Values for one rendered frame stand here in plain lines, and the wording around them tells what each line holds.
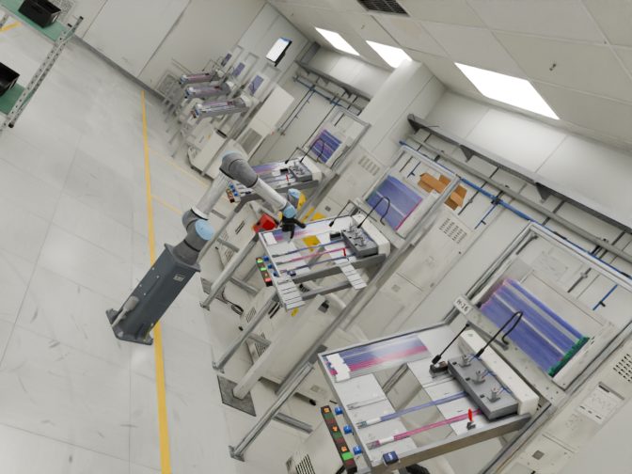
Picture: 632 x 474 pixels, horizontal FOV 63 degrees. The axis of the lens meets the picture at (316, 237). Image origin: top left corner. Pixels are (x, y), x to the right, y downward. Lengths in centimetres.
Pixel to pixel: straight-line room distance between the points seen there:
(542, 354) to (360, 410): 81
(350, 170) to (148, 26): 755
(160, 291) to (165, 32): 896
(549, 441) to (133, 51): 1042
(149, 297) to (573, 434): 221
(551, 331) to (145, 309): 208
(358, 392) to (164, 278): 124
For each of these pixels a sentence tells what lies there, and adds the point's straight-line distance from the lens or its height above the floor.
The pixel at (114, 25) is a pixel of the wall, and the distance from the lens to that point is 1154.
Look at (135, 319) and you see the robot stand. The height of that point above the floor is 13.
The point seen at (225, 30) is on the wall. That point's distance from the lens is 1165.
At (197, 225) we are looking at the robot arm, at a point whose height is 76.
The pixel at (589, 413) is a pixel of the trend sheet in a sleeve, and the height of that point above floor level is 136.
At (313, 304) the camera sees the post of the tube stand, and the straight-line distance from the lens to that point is 305.
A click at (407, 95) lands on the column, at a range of 671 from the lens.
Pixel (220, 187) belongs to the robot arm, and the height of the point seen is 98.
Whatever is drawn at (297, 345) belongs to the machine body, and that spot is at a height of 38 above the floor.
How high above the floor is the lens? 157
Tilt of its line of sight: 9 degrees down
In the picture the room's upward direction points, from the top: 39 degrees clockwise
